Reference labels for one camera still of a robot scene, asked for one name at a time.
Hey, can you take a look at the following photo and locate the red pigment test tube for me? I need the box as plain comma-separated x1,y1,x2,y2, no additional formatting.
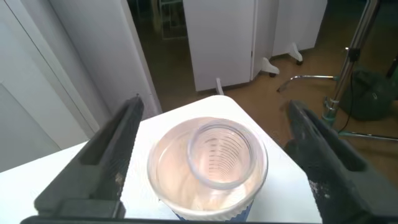
186,119,257,190

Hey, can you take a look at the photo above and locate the dark green bag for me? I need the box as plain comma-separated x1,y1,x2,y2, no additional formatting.
338,67,398,122

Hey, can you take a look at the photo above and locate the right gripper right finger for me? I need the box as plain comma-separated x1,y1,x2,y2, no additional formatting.
284,100,398,223

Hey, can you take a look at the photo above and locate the chrome light stand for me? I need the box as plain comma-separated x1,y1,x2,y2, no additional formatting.
276,0,398,142

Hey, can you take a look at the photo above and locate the blue white paper cup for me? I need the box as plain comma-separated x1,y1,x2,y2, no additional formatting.
147,116,269,222

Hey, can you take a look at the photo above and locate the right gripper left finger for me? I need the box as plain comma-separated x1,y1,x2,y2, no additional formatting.
34,95,145,218

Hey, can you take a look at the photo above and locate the white folding partition screen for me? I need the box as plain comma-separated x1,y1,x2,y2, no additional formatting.
0,0,162,174
182,0,328,96

